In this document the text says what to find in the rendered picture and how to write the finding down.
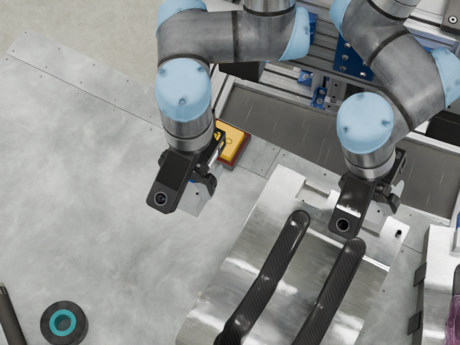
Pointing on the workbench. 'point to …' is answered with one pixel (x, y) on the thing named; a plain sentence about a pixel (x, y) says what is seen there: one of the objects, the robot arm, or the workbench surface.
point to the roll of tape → (77, 318)
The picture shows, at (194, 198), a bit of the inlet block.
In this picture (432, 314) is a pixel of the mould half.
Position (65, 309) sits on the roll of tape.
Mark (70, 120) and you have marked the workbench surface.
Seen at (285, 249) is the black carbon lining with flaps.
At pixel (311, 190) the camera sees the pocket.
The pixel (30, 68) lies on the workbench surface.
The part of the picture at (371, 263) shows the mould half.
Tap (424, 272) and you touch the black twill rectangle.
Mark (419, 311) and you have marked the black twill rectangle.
